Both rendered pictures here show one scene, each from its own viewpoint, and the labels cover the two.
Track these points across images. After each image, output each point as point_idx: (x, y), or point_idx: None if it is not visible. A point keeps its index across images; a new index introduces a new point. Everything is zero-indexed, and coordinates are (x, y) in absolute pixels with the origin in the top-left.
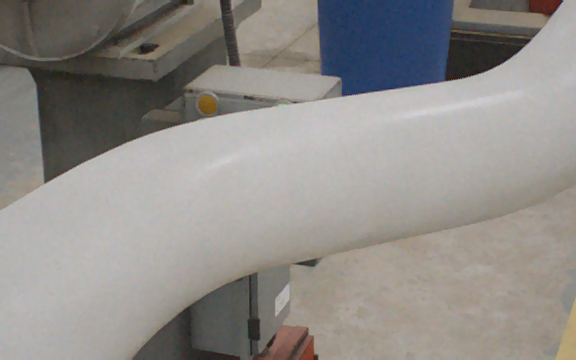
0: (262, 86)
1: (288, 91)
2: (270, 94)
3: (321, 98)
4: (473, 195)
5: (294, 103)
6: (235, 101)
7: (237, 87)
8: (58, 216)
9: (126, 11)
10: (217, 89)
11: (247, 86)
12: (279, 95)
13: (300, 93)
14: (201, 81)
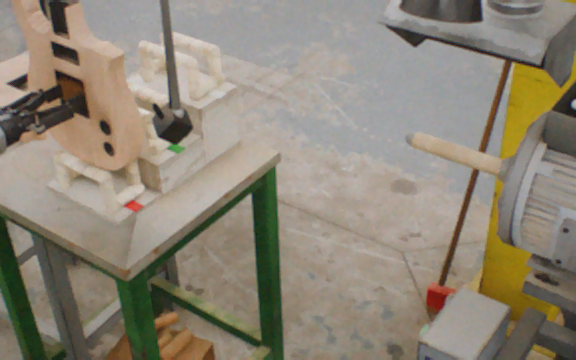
0: (456, 320)
1: (443, 331)
2: (438, 321)
3: (429, 346)
4: None
5: (425, 332)
6: (442, 309)
7: (456, 309)
8: None
9: (500, 235)
10: (454, 299)
11: (457, 313)
12: (435, 325)
13: (438, 336)
14: (471, 294)
